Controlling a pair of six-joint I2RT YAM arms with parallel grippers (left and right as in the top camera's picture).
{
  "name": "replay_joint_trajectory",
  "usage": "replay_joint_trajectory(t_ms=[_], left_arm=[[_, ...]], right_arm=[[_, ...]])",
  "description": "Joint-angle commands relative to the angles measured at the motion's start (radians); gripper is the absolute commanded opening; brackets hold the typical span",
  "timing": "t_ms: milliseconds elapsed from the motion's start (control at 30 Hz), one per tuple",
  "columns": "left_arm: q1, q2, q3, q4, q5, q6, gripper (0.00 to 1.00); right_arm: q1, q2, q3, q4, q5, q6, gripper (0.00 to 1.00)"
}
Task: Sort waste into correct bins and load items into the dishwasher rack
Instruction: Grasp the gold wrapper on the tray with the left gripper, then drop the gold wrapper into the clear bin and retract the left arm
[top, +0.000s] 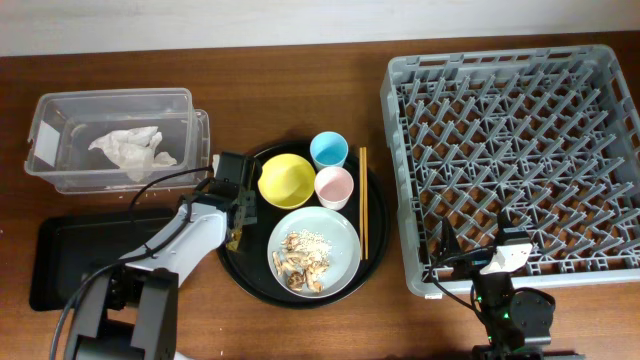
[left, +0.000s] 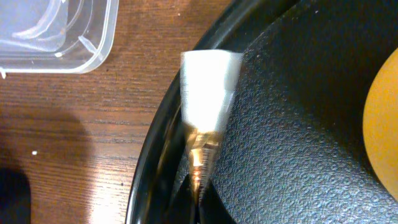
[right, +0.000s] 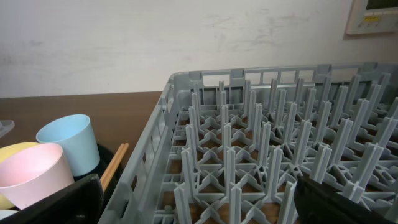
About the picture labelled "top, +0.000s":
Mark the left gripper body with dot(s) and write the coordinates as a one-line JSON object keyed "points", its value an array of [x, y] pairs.
{"points": [[253, 188]]}

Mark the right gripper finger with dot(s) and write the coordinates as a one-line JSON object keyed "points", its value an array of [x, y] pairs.
{"points": [[504, 222], [449, 246]]}

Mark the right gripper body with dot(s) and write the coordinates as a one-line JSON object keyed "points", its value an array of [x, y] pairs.
{"points": [[475, 260]]}

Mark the yellow bowl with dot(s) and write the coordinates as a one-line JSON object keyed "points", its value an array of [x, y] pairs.
{"points": [[287, 181]]}

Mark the pink cup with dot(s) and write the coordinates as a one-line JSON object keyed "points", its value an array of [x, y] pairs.
{"points": [[333, 186]]}

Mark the light blue cup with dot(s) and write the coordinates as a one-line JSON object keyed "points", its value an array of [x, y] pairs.
{"points": [[328, 149]]}

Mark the white tissue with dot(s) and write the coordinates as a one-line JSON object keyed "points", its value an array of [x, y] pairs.
{"points": [[134, 151]]}

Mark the wooden chopstick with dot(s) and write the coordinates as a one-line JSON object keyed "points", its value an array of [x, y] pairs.
{"points": [[361, 205], [364, 184]]}

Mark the gold foil wrapper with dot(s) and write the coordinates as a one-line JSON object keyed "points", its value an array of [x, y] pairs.
{"points": [[233, 238]]}

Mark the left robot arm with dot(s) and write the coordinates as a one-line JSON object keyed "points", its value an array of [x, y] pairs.
{"points": [[129, 309]]}

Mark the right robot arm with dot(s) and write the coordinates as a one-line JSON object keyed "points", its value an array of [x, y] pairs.
{"points": [[517, 320]]}

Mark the grey dishwasher rack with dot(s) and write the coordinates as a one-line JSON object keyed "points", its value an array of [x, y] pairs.
{"points": [[550, 135]]}

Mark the clear plastic waste bin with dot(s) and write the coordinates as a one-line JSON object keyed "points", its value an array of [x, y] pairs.
{"points": [[66, 123]]}

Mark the food scraps on plate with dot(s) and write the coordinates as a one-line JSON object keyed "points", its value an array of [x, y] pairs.
{"points": [[301, 260]]}

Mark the round black serving tray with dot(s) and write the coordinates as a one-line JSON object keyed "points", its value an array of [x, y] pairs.
{"points": [[249, 269]]}

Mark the grey plate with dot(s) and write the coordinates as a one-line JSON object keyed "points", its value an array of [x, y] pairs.
{"points": [[344, 256]]}

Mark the black rectangular tray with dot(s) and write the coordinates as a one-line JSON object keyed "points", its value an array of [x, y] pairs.
{"points": [[70, 247]]}

